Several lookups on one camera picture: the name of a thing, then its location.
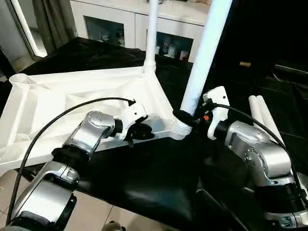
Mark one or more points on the white cabinet with glass doors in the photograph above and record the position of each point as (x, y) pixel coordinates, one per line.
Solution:
(125, 19)

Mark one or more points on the white plastic table top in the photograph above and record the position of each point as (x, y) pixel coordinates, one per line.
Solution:
(72, 101)

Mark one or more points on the grey curtain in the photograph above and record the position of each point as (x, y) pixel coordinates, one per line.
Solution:
(55, 21)

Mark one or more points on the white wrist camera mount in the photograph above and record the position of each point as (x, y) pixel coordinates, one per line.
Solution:
(217, 108)
(132, 114)

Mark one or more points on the white plastic table leg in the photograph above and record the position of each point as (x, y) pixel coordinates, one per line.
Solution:
(152, 33)
(255, 108)
(207, 48)
(269, 115)

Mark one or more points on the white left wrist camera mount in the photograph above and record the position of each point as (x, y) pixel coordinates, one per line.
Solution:
(132, 114)

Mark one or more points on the black case with yellow label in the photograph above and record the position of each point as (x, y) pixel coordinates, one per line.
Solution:
(269, 29)

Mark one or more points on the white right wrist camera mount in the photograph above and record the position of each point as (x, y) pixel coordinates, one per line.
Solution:
(217, 108)

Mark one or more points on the long black bar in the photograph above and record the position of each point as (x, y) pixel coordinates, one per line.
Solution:
(291, 67)

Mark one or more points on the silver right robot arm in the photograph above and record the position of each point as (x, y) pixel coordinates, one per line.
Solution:
(260, 154)

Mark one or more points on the black mat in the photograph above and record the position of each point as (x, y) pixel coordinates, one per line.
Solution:
(154, 183)

